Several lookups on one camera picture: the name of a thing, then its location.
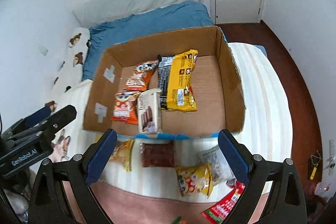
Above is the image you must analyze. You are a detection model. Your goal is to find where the wall socket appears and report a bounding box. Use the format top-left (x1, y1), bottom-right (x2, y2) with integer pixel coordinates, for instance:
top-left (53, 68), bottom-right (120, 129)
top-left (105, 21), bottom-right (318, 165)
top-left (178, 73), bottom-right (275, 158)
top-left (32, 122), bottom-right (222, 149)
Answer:
top-left (325, 139), bottom-right (335, 176)

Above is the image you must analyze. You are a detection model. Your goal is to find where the yellow tag with string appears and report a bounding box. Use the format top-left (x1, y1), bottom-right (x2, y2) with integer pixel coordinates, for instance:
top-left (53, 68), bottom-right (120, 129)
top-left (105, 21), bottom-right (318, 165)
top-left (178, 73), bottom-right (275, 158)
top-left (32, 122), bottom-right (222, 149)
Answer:
top-left (309, 151), bottom-right (322, 180)

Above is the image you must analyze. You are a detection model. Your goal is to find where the yellow biscuit snack bag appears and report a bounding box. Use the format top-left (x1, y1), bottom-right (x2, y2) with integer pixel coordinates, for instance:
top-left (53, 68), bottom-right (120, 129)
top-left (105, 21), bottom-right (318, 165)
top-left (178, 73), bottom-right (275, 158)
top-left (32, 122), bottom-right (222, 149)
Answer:
top-left (109, 139), bottom-right (134, 172)

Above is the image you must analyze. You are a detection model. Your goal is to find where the large yellow snack packet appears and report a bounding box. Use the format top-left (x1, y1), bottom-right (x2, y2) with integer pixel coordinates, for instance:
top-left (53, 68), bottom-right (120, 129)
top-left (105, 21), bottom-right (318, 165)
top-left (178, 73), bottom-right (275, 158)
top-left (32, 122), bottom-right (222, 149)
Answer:
top-left (166, 50), bottom-right (198, 112)

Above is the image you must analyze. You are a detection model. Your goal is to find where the white printed snack bag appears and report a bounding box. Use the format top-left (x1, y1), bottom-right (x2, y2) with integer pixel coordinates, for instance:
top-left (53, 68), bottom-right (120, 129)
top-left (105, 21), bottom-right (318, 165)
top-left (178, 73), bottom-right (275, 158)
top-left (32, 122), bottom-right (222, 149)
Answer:
top-left (197, 145), bottom-right (235, 186)

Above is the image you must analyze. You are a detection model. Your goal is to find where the small yellow cartoon bag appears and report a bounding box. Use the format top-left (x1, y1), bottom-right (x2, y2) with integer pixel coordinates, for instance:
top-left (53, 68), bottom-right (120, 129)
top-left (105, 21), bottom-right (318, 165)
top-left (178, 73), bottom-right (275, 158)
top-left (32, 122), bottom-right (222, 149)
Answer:
top-left (175, 162), bottom-right (214, 198)

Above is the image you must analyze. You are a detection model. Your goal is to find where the green candy ball bag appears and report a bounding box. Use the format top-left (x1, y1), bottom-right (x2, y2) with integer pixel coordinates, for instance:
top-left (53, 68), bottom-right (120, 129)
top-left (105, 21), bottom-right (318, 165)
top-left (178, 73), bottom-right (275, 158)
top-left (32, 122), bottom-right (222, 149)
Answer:
top-left (171, 216), bottom-right (187, 224)

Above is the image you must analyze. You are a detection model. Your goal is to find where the blue bed sheet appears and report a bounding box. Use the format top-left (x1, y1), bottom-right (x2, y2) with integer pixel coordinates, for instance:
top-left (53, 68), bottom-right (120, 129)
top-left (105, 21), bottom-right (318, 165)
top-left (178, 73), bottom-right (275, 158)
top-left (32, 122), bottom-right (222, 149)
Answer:
top-left (81, 0), bottom-right (268, 82)

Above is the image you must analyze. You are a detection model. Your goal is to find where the open cardboard box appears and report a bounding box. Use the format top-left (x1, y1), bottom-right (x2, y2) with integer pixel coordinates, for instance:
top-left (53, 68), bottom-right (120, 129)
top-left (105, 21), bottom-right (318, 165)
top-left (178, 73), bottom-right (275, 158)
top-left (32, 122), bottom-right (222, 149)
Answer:
top-left (83, 26), bottom-right (245, 138)

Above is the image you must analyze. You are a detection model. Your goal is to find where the dark red jerky packet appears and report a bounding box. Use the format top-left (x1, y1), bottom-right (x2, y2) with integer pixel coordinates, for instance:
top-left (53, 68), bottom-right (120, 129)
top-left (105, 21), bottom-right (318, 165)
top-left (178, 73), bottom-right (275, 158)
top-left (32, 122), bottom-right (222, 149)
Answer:
top-left (140, 141), bottom-right (175, 168)

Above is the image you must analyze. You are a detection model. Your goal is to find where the red crown snack packet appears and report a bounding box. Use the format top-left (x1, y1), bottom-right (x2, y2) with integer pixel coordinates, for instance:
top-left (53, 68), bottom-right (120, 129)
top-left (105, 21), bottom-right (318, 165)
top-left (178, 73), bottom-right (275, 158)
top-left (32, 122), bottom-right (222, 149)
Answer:
top-left (201, 182), bottom-right (245, 224)

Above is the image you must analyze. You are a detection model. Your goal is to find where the orange cartoon snack bag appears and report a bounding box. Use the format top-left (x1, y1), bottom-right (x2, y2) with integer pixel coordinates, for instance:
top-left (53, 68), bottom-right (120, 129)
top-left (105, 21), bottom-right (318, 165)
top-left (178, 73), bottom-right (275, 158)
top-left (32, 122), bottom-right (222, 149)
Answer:
top-left (111, 91), bottom-right (141, 124)

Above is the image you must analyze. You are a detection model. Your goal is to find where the white bear print pillow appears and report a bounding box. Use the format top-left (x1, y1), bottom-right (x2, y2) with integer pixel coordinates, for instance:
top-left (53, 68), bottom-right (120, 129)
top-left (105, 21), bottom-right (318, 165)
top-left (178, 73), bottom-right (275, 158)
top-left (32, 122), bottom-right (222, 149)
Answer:
top-left (45, 27), bottom-right (91, 162)

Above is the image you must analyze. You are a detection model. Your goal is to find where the orange panda snack bag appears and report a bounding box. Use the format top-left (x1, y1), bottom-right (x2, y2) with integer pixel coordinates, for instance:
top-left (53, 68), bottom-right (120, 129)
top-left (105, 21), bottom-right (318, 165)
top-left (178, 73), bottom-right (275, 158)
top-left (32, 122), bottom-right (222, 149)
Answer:
top-left (123, 60), bottom-right (159, 92)

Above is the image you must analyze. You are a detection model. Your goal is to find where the white chocolate wafer packet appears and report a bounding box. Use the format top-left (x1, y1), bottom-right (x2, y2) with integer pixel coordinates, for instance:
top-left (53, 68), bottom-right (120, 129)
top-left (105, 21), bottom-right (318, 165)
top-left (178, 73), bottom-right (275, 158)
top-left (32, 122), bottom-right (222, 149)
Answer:
top-left (137, 88), bottom-right (161, 134)

